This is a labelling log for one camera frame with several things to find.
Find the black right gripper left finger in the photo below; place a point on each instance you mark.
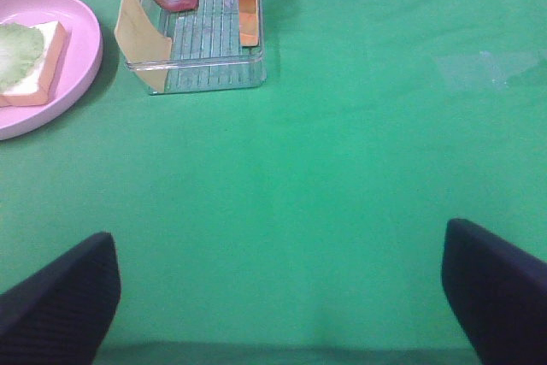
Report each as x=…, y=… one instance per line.
x=62, y=313

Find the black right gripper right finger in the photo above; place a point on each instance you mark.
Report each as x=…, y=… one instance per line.
x=497, y=292

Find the bread slice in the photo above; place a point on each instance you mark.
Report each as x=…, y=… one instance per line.
x=248, y=1
x=34, y=90

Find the green lettuce leaf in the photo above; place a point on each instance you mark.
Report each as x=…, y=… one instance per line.
x=21, y=47

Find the green tablecloth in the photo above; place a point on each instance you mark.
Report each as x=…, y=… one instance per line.
x=310, y=210

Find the pink round plate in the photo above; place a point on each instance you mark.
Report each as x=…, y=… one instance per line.
x=79, y=62

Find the yellow cheese slice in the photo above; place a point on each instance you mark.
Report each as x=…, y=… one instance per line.
x=144, y=48

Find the clear right plastic tray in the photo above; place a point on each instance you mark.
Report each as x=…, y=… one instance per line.
x=207, y=54

